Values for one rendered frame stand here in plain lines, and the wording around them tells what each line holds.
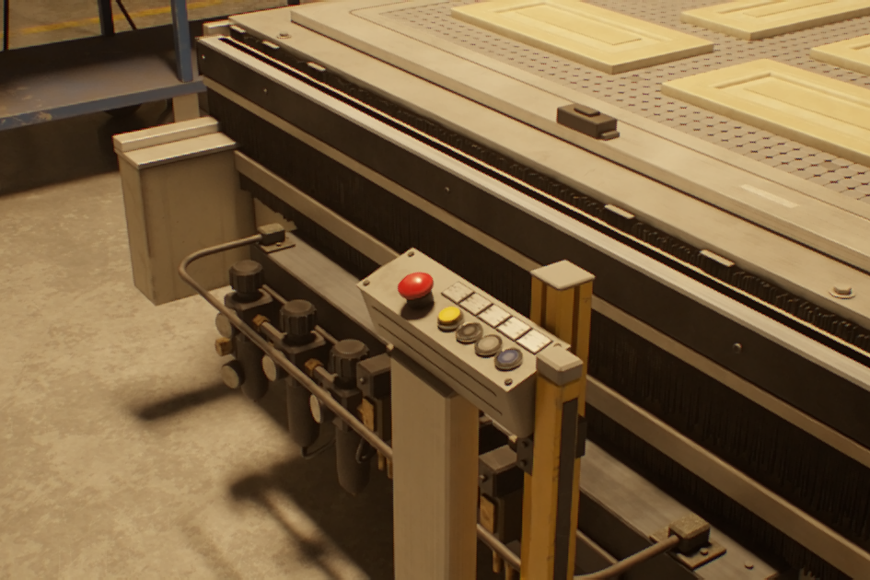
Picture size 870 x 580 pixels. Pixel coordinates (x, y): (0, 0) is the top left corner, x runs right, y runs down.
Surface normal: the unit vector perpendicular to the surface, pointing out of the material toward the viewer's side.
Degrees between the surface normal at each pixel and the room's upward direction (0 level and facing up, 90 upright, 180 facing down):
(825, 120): 12
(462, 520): 90
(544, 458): 90
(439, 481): 90
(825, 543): 90
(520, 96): 0
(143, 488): 0
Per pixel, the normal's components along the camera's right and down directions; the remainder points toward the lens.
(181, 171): 0.57, 0.37
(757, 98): -0.18, -0.82
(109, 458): 0.00, -0.89
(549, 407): -0.82, 0.26
